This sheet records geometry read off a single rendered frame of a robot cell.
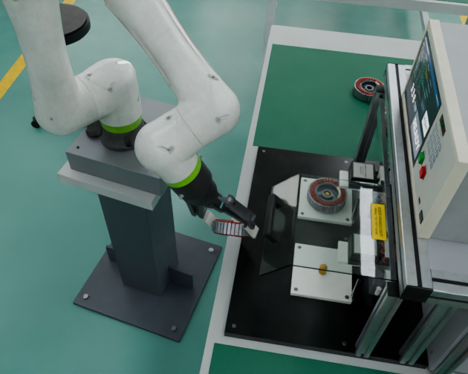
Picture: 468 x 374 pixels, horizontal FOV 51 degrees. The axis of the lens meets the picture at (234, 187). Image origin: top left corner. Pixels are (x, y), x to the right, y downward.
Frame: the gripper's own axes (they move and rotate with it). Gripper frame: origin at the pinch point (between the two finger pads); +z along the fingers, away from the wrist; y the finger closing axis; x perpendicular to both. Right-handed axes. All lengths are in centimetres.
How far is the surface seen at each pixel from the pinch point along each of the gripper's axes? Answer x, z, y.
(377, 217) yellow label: -3.6, -7.5, -38.0
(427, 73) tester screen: -32, -19, -44
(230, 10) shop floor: -217, 96, 143
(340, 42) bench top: -106, 37, 10
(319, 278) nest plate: 4.0, 14.6, -20.3
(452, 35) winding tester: -41, -21, -48
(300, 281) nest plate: 6.5, 12.4, -16.7
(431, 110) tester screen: -22, -20, -47
